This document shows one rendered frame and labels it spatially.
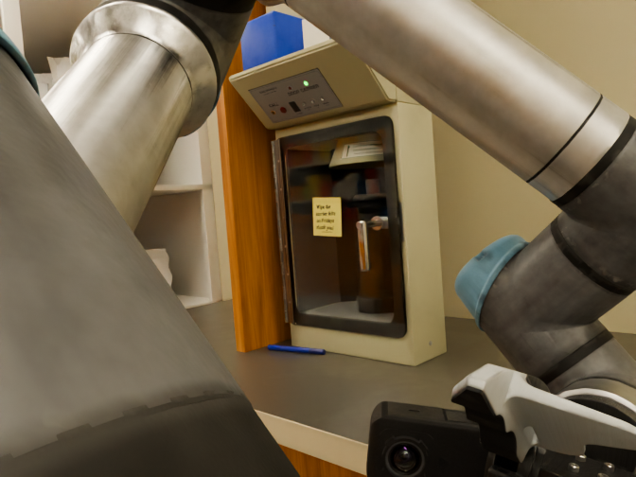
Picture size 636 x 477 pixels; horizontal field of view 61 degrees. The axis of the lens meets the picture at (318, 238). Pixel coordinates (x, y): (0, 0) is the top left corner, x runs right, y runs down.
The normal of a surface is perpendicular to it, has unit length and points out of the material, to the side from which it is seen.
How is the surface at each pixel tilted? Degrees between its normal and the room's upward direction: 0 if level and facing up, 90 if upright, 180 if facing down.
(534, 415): 140
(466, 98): 114
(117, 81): 48
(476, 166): 90
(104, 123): 55
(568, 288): 106
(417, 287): 90
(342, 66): 135
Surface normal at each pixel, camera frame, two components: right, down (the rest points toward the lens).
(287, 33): 0.72, -0.02
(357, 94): -0.44, 0.76
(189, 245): -0.69, 0.09
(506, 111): -0.41, 0.39
